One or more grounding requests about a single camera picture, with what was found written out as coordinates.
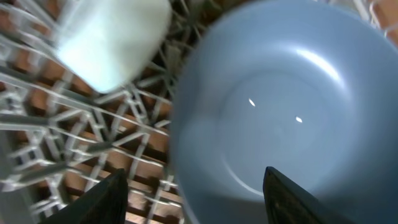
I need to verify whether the grey dishwasher rack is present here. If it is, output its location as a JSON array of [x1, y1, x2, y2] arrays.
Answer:
[[0, 0, 398, 224]]

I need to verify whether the light blue bowl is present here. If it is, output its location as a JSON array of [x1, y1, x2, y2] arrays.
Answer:
[[54, 0, 172, 93]]

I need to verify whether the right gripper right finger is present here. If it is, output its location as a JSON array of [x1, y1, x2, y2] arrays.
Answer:
[[262, 166, 353, 224]]

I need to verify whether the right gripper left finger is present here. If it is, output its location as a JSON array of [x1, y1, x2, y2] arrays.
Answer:
[[40, 169, 128, 224]]

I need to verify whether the dark blue plate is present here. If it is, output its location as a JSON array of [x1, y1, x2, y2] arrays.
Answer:
[[170, 1, 397, 223]]

